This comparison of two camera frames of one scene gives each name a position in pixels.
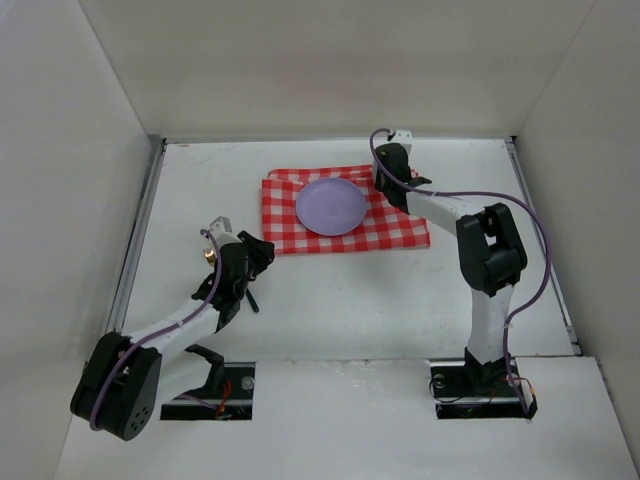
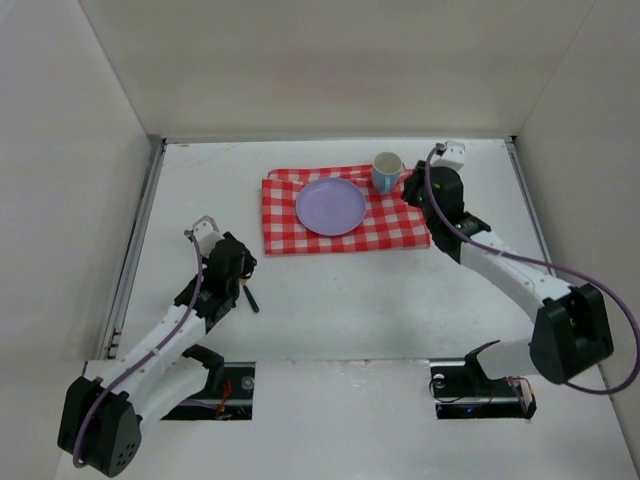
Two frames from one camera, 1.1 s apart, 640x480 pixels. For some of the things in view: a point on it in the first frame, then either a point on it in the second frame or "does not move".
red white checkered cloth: [383, 227] does not move
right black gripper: [388, 163] to [414, 185]
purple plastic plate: [331, 207] does not move
